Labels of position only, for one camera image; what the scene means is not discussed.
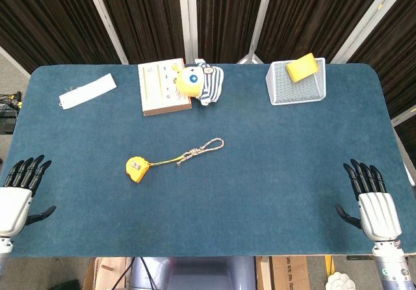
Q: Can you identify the yellow sponge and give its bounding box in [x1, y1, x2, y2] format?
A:
[285, 52, 319, 84]

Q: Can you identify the brown cardboard carton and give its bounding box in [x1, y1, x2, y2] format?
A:
[270, 256, 311, 290]

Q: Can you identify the yellow tape measure with cord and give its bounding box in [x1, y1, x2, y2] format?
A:
[148, 137, 225, 168]

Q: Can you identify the yellow plush toy striped shirt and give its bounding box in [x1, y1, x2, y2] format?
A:
[174, 61, 226, 107]

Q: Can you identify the white frame post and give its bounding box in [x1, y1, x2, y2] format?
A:
[82, 0, 129, 65]
[330, 0, 416, 64]
[177, 0, 200, 66]
[236, 0, 276, 65]

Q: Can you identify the white mesh basket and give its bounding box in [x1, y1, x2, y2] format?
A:
[265, 57, 327, 107]

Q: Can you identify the dark brown pleated curtain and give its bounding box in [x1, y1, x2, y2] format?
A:
[0, 0, 416, 148]

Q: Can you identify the black and silver right hand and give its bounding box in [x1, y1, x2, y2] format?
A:
[335, 158, 403, 243]

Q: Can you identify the light wooden crate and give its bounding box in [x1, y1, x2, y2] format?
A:
[82, 256, 133, 290]

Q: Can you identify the white cardboard box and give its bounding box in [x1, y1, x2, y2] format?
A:
[137, 57, 193, 117]

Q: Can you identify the black and silver left hand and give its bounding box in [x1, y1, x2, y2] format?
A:
[0, 154, 57, 239]

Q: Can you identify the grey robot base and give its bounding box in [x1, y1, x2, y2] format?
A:
[131, 256, 257, 290]

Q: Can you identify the white flower-shaped palette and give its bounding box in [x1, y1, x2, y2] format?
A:
[324, 271, 357, 290]

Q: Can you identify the white paper strip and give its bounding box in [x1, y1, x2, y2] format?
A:
[58, 72, 118, 111]

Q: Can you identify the bundle of floor cables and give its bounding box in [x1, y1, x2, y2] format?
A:
[0, 90, 24, 112]

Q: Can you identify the blue felt table mat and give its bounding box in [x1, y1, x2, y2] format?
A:
[5, 62, 411, 259]

